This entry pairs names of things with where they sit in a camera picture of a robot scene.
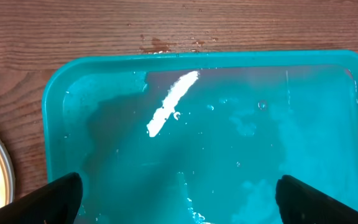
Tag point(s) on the teal plastic tray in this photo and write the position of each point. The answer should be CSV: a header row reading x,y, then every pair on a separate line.
x,y
202,138

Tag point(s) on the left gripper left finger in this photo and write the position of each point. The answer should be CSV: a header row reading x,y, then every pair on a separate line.
x,y
56,202

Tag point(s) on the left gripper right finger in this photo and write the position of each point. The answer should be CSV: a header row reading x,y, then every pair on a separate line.
x,y
300,203

